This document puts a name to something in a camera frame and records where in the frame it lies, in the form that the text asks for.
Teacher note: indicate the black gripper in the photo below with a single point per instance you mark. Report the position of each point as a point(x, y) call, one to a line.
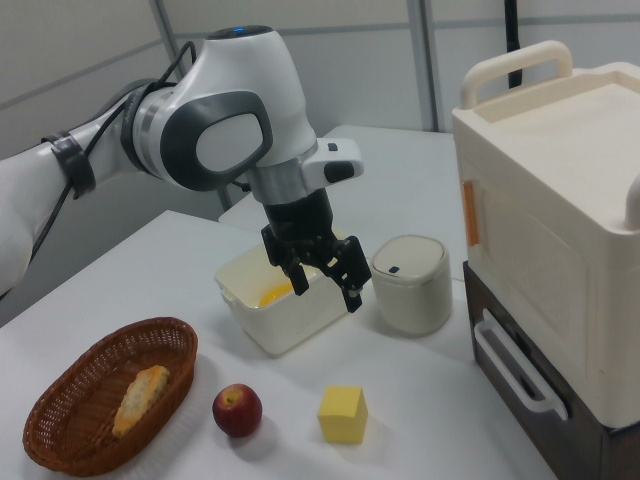
point(300, 220)

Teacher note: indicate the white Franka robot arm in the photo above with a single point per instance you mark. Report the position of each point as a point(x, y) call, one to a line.
point(235, 75)

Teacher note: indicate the yellow cube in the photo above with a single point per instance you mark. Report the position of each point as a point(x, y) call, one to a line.
point(342, 417)

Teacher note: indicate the orange item in container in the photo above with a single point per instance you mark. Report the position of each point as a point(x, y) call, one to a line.
point(274, 296)

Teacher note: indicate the white rectangular plastic container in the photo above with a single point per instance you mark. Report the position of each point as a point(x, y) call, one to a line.
point(290, 325)

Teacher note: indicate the small white lidded bin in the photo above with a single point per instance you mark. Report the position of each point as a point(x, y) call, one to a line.
point(412, 300)

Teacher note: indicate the orange cabinet door tab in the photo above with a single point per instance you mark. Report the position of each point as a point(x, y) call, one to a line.
point(471, 215)

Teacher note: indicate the red apple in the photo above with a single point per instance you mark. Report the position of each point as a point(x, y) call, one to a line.
point(237, 412)

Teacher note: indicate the brown wicker basket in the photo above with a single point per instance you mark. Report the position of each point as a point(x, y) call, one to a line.
point(75, 400)

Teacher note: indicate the black pole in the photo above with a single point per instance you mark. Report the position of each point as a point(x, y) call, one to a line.
point(512, 35)

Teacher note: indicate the dark brown drawer base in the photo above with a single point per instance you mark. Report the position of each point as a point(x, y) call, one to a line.
point(575, 450)

